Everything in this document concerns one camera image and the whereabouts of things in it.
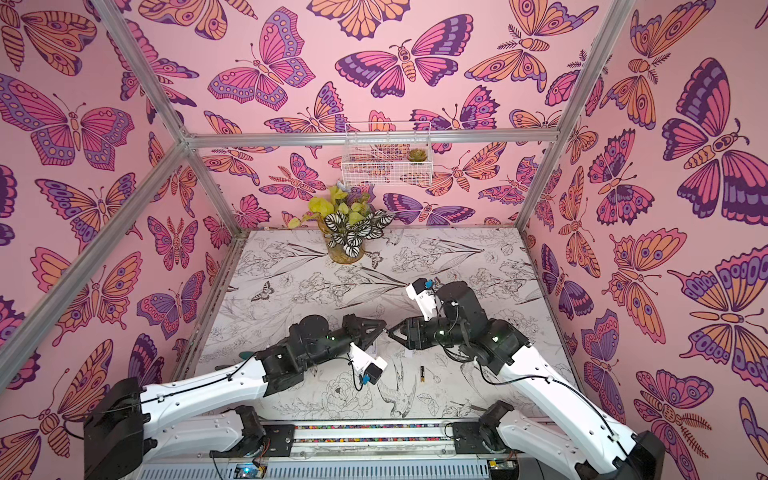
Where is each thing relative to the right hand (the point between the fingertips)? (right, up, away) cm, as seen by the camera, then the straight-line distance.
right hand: (397, 329), depth 68 cm
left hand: (-3, +3, +3) cm, 6 cm away
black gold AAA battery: (+7, -16, +15) cm, 24 cm away
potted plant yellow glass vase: (-15, +28, +23) cm, 39 cm away
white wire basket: (-3, +49, +27) cm, 56 cm away
